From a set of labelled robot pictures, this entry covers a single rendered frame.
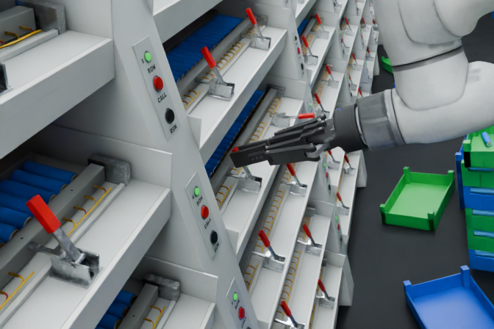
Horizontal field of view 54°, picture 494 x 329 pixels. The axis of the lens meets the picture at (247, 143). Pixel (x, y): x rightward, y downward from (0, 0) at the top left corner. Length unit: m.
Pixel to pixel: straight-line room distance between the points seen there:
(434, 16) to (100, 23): 0.42
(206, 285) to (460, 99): 0.43
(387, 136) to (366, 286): 1.03
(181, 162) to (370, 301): 1.16
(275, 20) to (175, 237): 0.70
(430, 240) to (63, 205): 1.52
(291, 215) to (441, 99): 0.53
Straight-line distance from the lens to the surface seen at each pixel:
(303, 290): 1.22
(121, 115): 0.57
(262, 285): 0.97
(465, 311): 1.63
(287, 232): 1.09
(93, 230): 0.54
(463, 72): 0.74
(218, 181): 0.87
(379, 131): 0.75
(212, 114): 0.76
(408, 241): 1.88
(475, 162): 1.49
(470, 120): 0.74
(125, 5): 0.57
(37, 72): 0.46
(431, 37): 0.71
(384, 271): 1.77
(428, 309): 1.63
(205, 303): 0.70
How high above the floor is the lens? 1.18
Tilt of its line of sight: 24 degrees down
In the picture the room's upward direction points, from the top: 17 degrees counter-clockwise
